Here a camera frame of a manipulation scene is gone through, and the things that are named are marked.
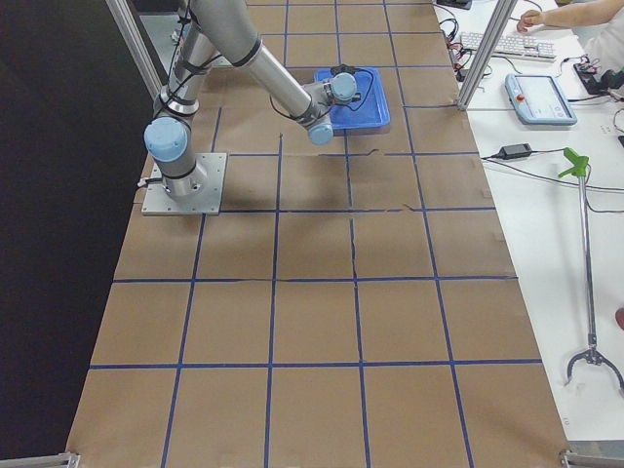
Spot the green handled reacher grabber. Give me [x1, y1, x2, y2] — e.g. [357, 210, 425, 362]
[559, 147, 623, 395]

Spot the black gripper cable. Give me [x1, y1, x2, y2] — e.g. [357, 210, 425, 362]
[269, 62, 374, 118]

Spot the person's bare forearm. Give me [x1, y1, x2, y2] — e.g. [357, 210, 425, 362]
[540, 0, 623, 28]

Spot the right side aluminium post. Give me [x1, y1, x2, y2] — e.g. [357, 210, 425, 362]
[455, 0, 517, 110]

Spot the person's bare hand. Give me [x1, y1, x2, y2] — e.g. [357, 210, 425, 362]
[516, 10, 544, 33]

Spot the blue plastic tray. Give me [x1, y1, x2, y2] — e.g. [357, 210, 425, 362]
[330, 67, 391, 134]

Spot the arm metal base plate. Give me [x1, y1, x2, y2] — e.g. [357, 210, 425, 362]
[141, 153, 227, 215]

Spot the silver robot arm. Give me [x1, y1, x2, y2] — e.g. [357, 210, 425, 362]
[144, 1, 361, 202]

